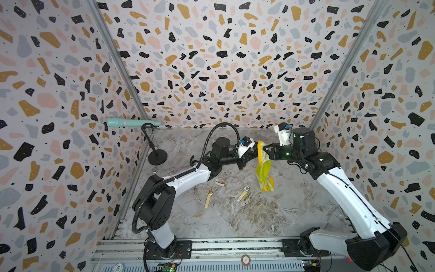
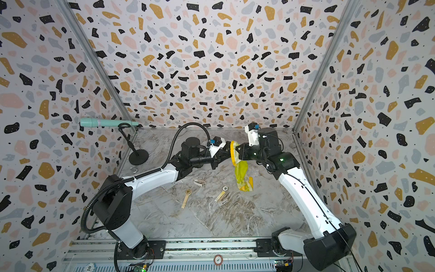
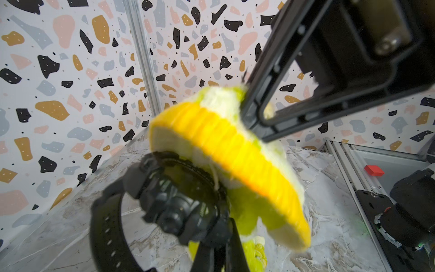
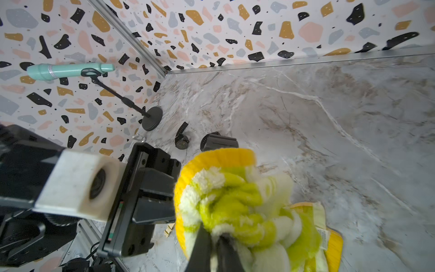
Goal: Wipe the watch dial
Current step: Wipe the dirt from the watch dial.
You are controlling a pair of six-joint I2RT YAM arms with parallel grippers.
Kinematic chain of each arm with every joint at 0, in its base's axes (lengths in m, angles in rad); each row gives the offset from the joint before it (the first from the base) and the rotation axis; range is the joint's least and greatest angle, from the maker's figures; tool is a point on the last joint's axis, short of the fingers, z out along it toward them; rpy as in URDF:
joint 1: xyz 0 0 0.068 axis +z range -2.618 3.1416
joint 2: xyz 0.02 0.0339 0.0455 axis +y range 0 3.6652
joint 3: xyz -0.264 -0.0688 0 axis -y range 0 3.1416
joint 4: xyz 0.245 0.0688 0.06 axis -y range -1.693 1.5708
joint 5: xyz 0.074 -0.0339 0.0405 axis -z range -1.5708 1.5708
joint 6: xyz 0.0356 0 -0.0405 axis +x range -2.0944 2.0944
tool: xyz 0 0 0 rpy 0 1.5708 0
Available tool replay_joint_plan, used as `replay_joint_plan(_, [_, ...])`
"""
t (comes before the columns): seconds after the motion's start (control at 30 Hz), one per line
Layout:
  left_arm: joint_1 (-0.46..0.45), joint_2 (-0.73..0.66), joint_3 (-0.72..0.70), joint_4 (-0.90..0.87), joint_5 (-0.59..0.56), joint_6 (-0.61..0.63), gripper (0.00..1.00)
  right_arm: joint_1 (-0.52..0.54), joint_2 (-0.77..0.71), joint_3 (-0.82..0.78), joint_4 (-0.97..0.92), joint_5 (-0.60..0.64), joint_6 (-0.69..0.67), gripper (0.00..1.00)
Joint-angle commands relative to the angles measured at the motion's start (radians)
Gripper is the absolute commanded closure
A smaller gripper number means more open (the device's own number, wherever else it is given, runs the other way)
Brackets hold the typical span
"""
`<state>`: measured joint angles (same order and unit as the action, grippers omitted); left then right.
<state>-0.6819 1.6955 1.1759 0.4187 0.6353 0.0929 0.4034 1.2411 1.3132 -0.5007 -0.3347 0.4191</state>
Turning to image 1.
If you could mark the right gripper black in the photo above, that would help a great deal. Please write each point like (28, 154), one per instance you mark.
(277, 154)

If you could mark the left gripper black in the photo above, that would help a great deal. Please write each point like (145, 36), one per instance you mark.
(245, 158)

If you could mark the yellow green white cloth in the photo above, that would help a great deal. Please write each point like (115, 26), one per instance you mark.
(266, 182)

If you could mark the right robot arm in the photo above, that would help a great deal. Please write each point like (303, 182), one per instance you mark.
(374, 239)

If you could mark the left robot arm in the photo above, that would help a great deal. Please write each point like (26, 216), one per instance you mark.
(153, 206)

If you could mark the black microphone stand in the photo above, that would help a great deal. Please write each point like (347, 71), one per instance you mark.
(156, 156)

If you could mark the red white round sticker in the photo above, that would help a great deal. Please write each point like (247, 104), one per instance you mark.
(246, 260)

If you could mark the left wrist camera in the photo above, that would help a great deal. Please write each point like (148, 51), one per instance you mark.
(244, 146)

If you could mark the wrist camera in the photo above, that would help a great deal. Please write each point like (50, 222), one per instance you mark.
(244, 146)
(284, 132)

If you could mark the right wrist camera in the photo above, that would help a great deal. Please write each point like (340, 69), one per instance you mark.
(284, 132)

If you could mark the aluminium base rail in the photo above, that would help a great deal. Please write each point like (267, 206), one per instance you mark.
(216, 255)

